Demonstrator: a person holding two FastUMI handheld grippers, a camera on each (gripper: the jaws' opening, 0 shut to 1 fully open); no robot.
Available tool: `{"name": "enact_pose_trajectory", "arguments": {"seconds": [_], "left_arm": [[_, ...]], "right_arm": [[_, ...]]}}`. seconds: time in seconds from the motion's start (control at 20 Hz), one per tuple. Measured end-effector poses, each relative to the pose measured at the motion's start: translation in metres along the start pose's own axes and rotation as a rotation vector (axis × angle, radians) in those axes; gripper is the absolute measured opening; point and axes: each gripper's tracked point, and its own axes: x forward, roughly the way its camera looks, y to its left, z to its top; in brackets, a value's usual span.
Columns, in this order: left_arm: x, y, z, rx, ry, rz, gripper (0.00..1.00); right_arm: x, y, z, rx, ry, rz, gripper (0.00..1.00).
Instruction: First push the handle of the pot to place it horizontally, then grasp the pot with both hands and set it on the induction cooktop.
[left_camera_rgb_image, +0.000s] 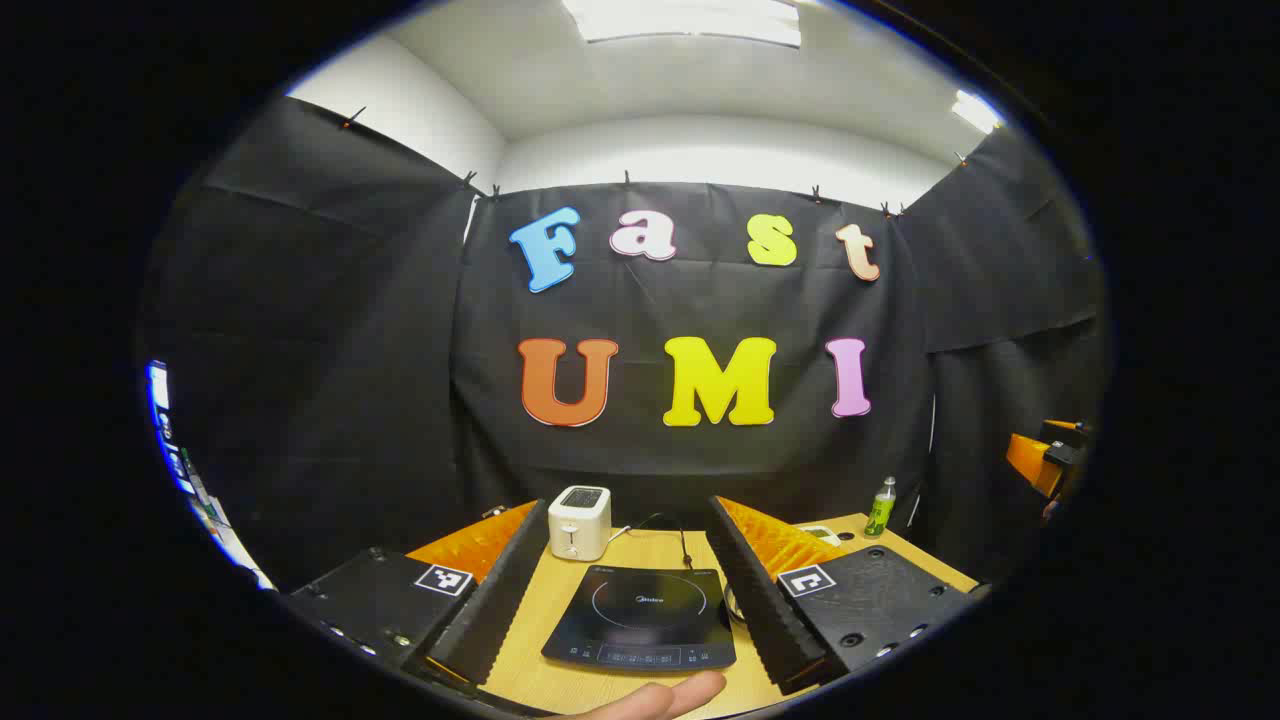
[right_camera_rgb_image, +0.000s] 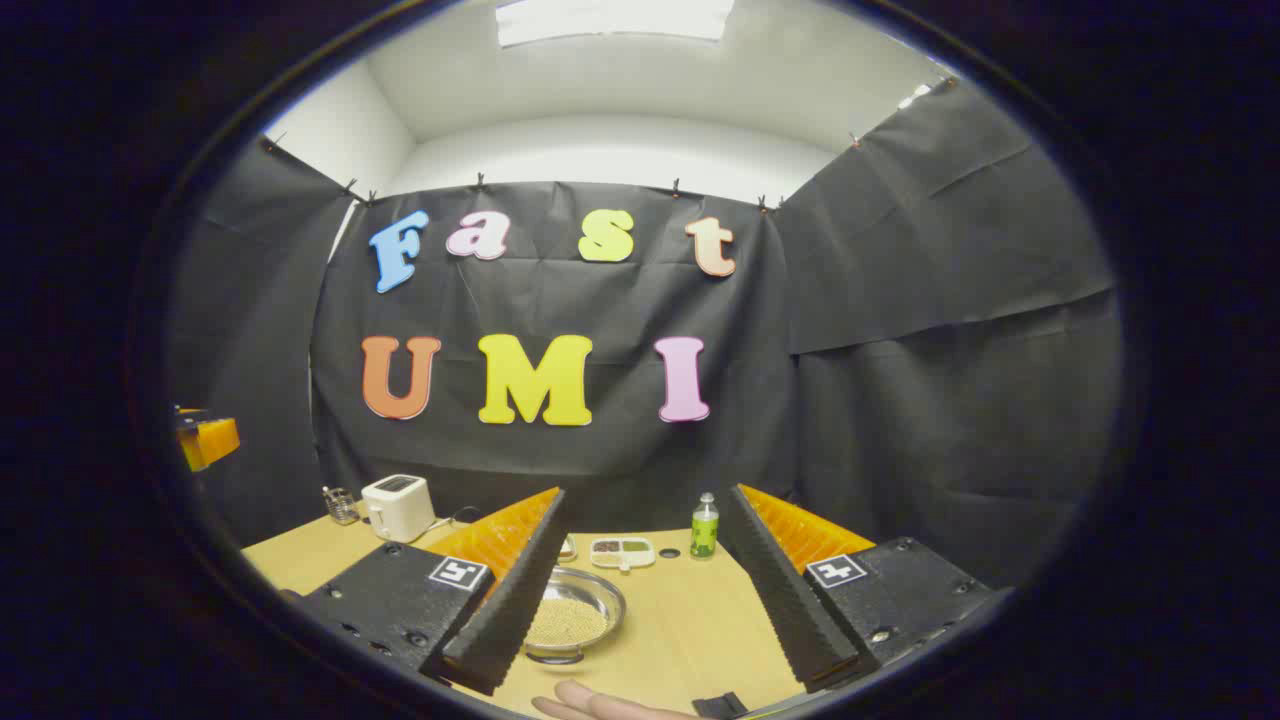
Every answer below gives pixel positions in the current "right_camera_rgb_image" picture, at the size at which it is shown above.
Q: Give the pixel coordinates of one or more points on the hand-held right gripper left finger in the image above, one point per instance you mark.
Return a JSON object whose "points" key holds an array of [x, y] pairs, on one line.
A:
{"points": [[520, 600]]}

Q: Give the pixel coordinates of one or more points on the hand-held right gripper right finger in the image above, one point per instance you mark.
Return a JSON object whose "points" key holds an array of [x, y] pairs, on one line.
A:
{"points": [[775, 600]]}

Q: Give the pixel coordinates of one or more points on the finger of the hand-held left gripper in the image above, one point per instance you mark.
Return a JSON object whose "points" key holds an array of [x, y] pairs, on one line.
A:
{"points": [[210, 440]]}

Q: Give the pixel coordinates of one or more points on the pile of yellow soybeans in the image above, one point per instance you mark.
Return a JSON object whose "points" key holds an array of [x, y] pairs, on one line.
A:
{"points": [[570, 620]]}

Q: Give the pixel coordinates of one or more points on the pale sandwich plate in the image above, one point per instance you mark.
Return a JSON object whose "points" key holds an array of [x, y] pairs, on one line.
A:
{"points": [[568, 549]]}

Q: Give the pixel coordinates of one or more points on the green drink bottle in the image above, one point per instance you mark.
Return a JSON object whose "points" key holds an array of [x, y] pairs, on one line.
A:
{"points": [[705, 530]]}

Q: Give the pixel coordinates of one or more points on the white divided dish of beans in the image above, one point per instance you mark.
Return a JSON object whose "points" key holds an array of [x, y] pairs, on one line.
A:
{"points": [[622, 551]]}

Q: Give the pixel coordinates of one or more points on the white toaster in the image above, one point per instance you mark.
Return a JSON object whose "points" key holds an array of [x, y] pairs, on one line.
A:
{"points": [[398, 505]]}

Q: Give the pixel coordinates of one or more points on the black backdrop cloth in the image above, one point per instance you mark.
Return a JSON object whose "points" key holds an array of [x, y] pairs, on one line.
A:
{"points": [[900, 350]]}

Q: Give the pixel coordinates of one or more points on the small ceiling light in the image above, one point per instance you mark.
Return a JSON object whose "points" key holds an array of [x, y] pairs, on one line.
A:
{"points": [[915, 97]]}

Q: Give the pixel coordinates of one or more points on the large ceiling light panel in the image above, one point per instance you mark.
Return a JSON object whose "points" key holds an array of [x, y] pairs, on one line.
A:
{"points": [[615, 18]]}

